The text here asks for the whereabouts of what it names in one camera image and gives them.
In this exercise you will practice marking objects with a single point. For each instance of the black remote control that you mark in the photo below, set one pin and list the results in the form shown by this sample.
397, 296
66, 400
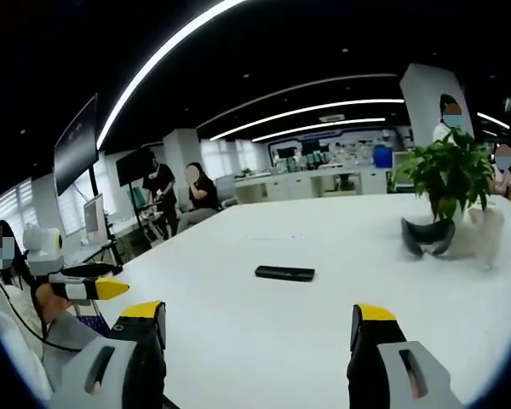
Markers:
285, 273

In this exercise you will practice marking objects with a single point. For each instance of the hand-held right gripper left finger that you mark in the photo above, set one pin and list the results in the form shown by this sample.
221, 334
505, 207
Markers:
142, 341

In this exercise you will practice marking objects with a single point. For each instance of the cream plush toy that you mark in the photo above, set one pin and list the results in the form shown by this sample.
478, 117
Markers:
483, 238

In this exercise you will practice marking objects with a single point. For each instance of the operator in grey clothes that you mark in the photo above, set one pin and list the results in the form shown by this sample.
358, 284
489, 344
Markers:
8, 341

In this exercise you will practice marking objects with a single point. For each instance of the person's left hand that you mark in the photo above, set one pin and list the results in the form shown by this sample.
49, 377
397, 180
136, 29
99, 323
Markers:
53, 302

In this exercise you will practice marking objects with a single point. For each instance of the black headset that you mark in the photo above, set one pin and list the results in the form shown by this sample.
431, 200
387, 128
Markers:
426, 234

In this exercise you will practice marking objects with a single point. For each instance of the black tripod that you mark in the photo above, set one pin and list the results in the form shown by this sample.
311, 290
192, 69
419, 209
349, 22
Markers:
110, 257

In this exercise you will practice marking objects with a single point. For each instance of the blue water barrel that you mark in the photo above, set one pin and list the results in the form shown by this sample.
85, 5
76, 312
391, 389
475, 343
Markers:
382, 157

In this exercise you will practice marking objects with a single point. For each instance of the large black wall screen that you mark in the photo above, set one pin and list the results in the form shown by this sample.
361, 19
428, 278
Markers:
76, 145

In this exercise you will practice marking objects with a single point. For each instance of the green potted plant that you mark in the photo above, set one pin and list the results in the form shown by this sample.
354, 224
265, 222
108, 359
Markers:
447, 170

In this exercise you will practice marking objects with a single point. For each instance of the black monitor on stand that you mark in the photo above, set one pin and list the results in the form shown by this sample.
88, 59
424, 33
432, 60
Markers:
134, 166

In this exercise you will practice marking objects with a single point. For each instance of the white counter cabinets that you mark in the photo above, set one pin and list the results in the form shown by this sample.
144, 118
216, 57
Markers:
306, 183

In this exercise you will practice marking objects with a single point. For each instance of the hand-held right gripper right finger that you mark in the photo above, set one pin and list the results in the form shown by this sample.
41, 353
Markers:
379, 341

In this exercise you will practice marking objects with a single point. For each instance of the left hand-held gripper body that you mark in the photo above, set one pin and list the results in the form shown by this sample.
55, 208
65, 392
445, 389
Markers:
42, 249

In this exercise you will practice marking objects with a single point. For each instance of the long ceiling light strip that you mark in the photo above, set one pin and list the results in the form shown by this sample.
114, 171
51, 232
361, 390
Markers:
153, 64

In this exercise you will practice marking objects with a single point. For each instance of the white desktop monitor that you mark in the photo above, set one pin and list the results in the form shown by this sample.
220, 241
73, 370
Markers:
94, 219

